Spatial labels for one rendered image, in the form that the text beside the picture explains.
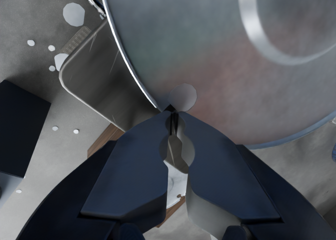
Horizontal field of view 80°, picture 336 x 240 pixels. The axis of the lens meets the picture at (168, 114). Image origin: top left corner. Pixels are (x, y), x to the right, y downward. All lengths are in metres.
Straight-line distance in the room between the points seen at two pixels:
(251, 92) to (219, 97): 0.03
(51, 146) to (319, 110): 1.04
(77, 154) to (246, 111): 1.02
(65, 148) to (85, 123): 0.17
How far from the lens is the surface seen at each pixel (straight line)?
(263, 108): 0.19
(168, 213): 1.02
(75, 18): 0.26
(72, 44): 0.75
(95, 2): 0.72
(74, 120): 1.03
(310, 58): 0.20
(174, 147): 0.17
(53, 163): 1.18
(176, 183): 0.89
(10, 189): 0.66
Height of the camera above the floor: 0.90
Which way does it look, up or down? 56 degrees down
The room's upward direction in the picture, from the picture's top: 144 degrees clockwise
